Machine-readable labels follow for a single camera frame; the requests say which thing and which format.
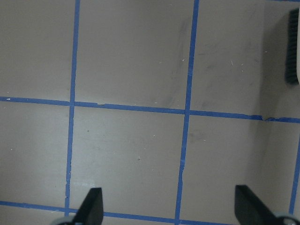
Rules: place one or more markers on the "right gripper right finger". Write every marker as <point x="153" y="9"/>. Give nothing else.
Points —
<point x="250" y="210"/>

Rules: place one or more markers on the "beige hand brush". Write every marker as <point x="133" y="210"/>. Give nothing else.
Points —
<point x="292" y="61"/>

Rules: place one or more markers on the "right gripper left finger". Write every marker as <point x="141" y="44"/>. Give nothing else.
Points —
<point x="91" y="211"/>

